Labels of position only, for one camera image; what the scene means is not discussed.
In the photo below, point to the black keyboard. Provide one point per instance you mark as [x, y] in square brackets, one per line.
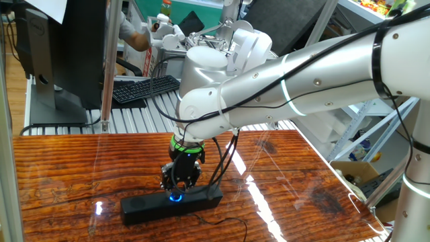
[141, 89]

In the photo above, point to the white haptic control device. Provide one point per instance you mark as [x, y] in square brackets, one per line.
[168, 37]

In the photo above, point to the black flat device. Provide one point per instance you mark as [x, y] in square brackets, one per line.
[379, 185]

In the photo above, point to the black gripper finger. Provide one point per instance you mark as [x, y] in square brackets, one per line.
[166, 174]
[196, 173]

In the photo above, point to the white paper sheet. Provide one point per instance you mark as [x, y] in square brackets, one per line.
[47, 8]

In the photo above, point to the black computer monitor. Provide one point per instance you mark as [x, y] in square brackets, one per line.
[77, 50]

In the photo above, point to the blue lit volume knob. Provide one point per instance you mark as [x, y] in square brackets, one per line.
[175, 198]

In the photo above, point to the person's arm grey sleeve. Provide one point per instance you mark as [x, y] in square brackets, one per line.
[124, 25]

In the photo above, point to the white rounded robot base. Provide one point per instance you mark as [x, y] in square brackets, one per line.
[252, 47]

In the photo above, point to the white foam packing slab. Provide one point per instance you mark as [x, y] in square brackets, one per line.
[315, 131]

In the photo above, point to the dark grey foam panel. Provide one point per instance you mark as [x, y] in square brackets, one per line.
[285, 17]

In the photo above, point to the black speaker bar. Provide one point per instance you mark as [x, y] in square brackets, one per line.
[148, 208]

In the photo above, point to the colourful snack packs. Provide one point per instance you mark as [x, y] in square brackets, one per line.
[374, 5]

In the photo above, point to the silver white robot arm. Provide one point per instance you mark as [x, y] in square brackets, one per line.
[302, 90]

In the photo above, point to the white carton red print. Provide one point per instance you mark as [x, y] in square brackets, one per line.
[147, 60]

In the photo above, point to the wood grain table mat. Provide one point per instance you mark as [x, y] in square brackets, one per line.
[84, 161]

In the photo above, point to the bare person forearm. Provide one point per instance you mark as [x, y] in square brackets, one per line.
[137, 41]

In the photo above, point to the silver metal case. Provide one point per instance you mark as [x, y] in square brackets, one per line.
[169, 67]

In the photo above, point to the black tablet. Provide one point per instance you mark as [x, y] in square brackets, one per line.
[191, 21]

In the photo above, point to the black chair armrest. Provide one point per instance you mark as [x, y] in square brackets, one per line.
[131, 66]

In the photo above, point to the green drink bottle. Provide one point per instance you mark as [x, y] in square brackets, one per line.
[165, 7]

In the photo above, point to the brown cardboard box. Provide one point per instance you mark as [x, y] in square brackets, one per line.
[349, 168]

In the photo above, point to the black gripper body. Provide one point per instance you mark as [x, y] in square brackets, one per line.
[186, 168]

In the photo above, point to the white shelving rack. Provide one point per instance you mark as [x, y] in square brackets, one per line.
[356, 8]

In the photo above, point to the grey monitor stand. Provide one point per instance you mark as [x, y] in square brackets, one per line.
[40, 67]

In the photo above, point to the aluminium frame post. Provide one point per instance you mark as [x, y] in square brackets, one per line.
[8, 174]
[110, 60]
[383, 188]

